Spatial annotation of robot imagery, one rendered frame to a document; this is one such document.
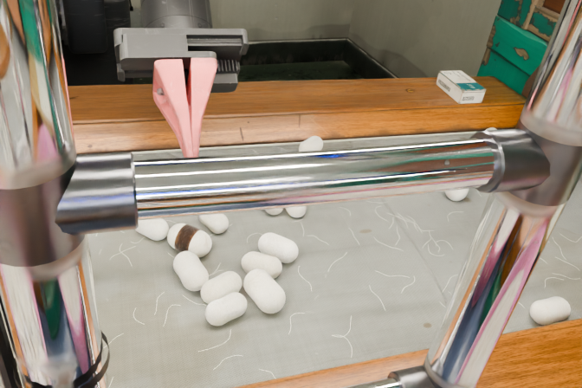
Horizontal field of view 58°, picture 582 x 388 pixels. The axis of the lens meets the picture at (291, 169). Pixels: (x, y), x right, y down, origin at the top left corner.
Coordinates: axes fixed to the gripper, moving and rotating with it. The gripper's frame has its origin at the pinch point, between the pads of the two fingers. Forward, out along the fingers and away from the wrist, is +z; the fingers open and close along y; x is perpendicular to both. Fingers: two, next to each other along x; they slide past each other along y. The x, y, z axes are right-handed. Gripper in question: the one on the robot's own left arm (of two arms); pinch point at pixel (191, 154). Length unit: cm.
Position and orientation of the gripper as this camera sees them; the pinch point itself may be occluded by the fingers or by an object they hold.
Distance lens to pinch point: 41.8
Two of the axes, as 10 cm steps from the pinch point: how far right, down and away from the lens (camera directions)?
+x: -2.6, 2.8, 9.3
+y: 9.5, -0.7, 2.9
